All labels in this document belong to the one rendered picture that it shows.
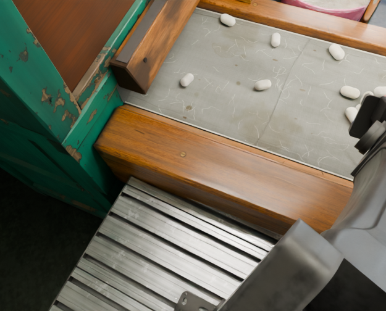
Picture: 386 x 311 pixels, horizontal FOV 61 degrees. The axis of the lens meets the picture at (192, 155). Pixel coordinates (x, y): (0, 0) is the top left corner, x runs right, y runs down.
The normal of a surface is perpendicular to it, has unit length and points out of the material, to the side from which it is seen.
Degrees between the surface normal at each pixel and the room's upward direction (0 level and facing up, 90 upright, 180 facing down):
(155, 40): 67
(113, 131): 0
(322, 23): 0
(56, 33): 90
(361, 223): 31
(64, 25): 90
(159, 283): 0
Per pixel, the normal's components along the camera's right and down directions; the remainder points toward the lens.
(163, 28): 0.82, 0.15
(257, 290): -0.44, 0.01
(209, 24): -0.05, -0.43
